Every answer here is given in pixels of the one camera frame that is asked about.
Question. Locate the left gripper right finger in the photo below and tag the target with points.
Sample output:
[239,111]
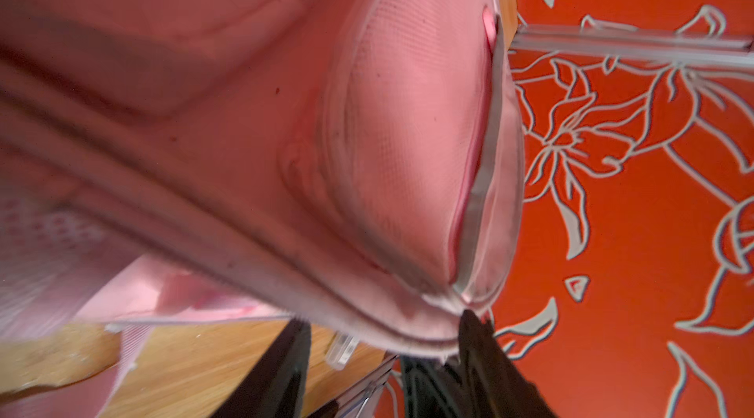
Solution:
[494,386]

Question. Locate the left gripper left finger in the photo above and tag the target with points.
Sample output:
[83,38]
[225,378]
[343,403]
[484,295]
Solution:
[276,386]

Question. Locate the pink student backpack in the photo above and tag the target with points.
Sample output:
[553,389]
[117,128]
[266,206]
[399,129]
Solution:
[356,164]

